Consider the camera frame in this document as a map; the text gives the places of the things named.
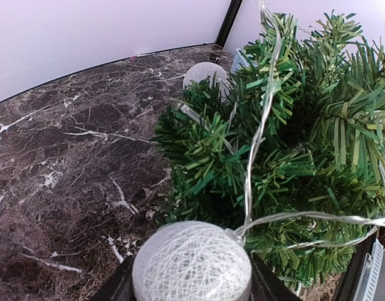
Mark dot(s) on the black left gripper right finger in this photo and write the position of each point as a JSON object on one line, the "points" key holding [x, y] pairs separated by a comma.
{"points": [[265, 285]]}

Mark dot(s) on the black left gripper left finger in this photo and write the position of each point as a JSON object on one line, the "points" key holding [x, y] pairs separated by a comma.
{"points": [[119, 285]]}

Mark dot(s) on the clear string light garland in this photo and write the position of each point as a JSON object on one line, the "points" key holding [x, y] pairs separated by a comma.
{"points": [[197, 260]]}

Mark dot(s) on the small green christmas tree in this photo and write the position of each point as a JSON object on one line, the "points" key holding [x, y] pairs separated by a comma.
{"points": [[324, 138]]}

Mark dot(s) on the blue plastic basket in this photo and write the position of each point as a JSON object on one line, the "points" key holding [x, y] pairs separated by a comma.
{"points": [[239, 61]]}

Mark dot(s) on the white cable duct strip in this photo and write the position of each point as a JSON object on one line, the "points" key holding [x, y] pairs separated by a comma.
{"points": [[371, 268]]}

